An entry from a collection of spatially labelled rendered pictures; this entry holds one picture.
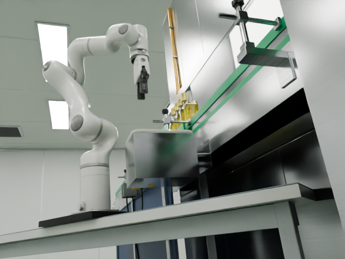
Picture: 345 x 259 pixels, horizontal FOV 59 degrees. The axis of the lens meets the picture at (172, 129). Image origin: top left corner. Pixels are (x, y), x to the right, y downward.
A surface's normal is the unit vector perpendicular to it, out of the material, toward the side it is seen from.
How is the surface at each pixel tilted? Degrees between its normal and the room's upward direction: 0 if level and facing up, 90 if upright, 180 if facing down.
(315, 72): 90
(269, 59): 180
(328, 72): 90
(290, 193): 90
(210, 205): 90
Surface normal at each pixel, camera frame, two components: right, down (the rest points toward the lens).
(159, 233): -0.54, -0.24
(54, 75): 0.00, 0.23
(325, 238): -0.95, -0.02
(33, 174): 0.30, -0.36
